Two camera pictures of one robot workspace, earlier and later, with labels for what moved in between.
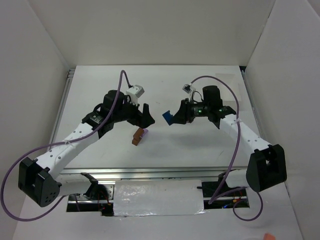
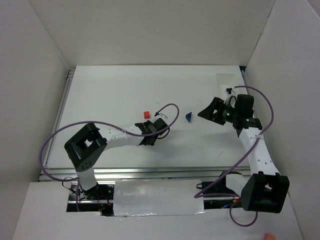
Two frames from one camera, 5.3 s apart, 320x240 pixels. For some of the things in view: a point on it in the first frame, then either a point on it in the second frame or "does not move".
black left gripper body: (139, 114) to (155, 136)
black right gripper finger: (181, 116) to (214, 111)
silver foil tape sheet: (158, 197) does not move
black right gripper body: (186, 112) to (217, 111)
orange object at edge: (268, 236) does not move
